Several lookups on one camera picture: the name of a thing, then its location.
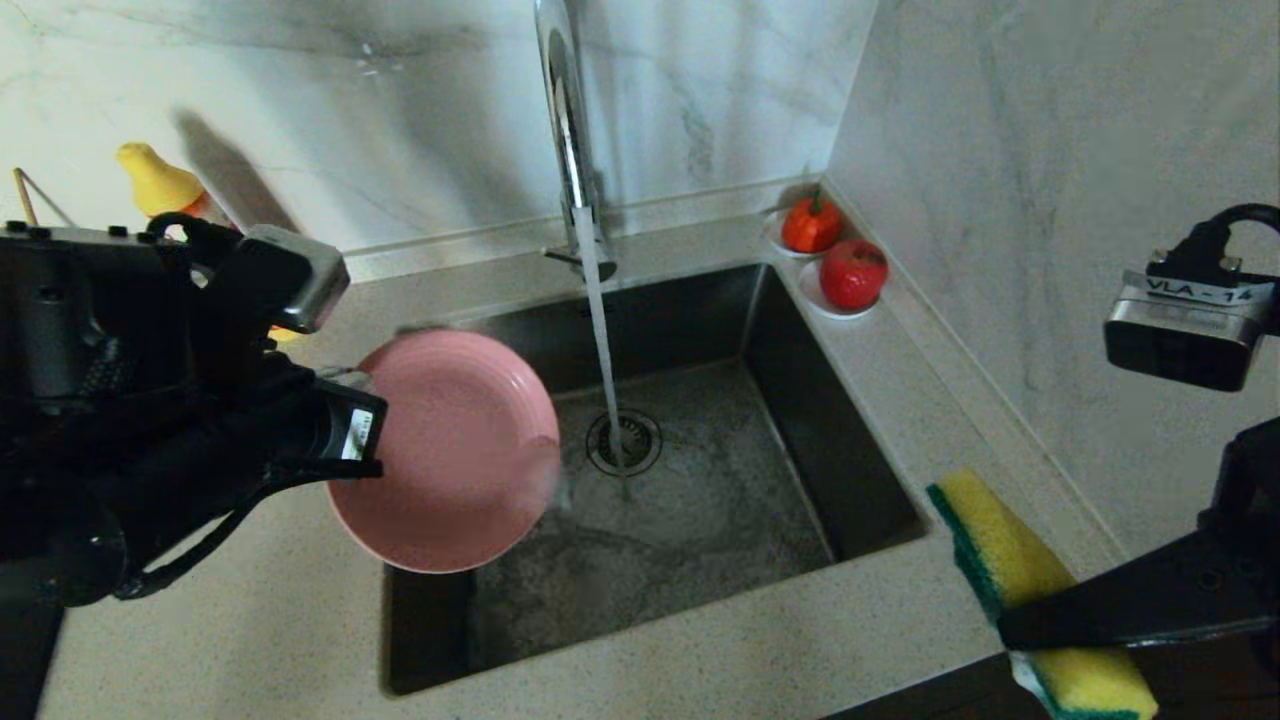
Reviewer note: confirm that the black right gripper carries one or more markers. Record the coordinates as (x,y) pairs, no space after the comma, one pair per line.
(1250,520)

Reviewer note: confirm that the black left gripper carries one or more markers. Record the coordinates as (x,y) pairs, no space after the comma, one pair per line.
(270,420)

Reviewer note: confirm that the pink plate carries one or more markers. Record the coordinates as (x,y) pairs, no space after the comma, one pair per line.
(460,450)

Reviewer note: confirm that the yellow sponge green backing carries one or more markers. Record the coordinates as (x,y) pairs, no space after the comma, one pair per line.
(1000,540)

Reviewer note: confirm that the orange detergent bottle yellow cap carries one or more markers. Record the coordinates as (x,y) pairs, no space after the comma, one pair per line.
(160,180)

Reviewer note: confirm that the chrome kitchen faucet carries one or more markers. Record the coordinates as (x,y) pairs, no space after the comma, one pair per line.
(570,130)

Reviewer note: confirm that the stainless steel sink basin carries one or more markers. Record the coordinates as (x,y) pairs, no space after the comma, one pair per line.
(760,530)

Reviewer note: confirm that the running water stream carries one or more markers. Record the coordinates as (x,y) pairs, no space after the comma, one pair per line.
(603,350)

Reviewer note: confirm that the round metal drain strainer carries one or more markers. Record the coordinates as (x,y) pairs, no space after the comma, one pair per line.
(640,445)

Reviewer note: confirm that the red apple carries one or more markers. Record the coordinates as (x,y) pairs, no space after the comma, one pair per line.
(854,274)

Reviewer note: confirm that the black stove cooktop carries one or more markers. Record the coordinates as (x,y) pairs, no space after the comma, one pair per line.
(25,660)

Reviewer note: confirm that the small white dish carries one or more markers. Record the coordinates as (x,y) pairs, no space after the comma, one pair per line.
(773,236)
(813,298)

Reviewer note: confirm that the red tomato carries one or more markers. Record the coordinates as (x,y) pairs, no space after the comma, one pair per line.
(812,226)

